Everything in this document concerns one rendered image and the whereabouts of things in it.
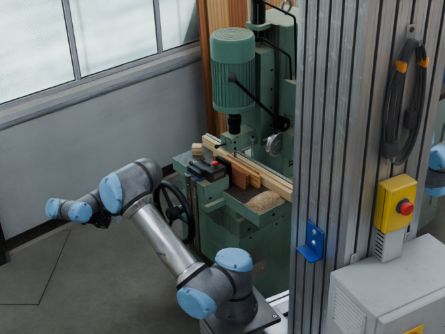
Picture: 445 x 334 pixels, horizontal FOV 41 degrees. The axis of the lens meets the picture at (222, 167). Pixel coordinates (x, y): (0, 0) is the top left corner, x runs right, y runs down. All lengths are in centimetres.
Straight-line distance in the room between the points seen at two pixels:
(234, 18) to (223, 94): 175
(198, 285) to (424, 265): 65
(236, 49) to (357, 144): 102
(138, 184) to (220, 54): 70
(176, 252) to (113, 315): 148
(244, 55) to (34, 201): 188
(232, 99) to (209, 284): 86
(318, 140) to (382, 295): 41
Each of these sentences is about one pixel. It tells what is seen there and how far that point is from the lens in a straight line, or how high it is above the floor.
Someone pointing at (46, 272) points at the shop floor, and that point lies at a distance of 364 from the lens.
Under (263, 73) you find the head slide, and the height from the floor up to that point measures 133.
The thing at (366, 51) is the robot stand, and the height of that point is 181.
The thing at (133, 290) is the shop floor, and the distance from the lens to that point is 339.
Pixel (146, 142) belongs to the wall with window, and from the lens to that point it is 407.
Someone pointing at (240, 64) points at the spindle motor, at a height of 141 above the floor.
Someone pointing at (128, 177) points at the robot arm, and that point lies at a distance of 188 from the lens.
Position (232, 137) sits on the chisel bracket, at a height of 107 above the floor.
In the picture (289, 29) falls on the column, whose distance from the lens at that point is 243.
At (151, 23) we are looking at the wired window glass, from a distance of 392.
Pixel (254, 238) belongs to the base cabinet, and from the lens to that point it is 259.
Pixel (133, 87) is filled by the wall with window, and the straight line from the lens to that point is 386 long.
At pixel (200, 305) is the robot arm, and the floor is 100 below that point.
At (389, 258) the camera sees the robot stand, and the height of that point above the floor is 124.
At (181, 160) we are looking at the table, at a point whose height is 90.
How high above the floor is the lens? 226
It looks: 31 degrees down
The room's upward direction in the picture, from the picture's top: 2 degrees counter-clockwise
